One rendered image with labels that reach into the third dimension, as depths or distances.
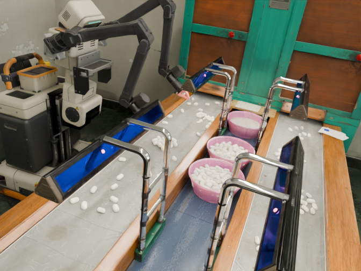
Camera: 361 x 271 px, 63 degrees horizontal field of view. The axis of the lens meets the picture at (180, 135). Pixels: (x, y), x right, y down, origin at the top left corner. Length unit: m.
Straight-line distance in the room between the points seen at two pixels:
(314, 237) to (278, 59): 1.31
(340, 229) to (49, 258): 1.07
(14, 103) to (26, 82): 0.18
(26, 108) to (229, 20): 1.45
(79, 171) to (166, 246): 0.50
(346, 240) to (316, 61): 1.27
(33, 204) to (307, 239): 1.04
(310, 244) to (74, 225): 0.87
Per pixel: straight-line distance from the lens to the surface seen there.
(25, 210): 1.24
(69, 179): 0.83
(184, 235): 1.24
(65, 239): 1.14
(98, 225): 1.17
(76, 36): 1.63
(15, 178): 2.32
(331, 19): 2.20
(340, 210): 1.48
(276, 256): 0.66
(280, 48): 2.22
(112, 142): 0.91
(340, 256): 1.27
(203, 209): 1.36
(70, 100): 1.97
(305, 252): 1.24
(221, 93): 2.30
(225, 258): 1.08
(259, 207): 1.35
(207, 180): 1.41
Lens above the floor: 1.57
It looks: 28 degrees down
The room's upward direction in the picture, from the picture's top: 7 degrees clockwise
